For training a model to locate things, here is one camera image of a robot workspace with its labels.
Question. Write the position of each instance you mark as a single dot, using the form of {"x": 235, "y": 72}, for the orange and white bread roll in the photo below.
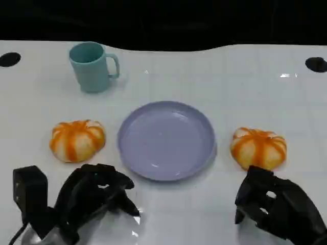
{"x": 77, "y": 141}
{"x": 258, "y": 149}

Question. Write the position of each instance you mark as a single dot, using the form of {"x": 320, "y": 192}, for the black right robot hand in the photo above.
{"x": 288, "y": 206}

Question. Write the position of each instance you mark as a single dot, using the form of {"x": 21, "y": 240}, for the pale green mug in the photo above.
{"x": 89, "y": 67}

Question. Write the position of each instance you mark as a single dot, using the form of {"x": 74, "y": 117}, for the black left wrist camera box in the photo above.
{"x": 29, "y": 194}

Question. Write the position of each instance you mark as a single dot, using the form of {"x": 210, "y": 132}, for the lilac plate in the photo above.
{"x": 167, "y": 141}

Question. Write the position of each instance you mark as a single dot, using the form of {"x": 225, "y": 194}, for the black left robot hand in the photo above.
{"x": 84, "y": 194}

